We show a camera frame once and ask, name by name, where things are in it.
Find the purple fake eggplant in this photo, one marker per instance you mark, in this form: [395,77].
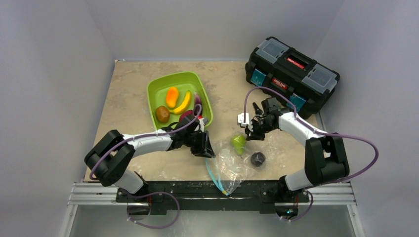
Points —
[197,101]

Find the aluminium frame rail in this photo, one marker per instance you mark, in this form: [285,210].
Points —
[93,193]

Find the black toolbox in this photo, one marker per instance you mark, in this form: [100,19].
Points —
[292,77]

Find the green plastic tray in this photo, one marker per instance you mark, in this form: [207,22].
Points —
[183,81]

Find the magenta fake sweet potato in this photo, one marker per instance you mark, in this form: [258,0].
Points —
[186,113]

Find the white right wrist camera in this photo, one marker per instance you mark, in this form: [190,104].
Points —
[243,120]

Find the orange fake mango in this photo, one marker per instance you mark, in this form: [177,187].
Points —
[172,97]

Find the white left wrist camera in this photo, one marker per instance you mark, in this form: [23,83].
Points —
[202,123]

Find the clear zip top bag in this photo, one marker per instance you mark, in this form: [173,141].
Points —
[228,169]

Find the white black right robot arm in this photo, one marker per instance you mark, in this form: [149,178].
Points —
[325,158]

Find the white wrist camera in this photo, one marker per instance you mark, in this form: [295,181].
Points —
[243,120]
[202,123]

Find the brown fake kiwi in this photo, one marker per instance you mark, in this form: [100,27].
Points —
[162,114]

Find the yellow fake banana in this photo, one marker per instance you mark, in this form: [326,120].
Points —
[184,105]

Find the green fake pear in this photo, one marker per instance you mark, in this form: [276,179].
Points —
[238,142]

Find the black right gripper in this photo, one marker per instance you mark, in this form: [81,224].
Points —
[258,124]

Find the dark fake fruit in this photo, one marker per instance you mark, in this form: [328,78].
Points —
[258,159]

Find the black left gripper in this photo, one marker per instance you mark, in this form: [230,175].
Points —
[204,148]

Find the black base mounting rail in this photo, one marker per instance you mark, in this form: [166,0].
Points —
[262,196]

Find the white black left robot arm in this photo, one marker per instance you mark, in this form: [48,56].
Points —
[108,160]

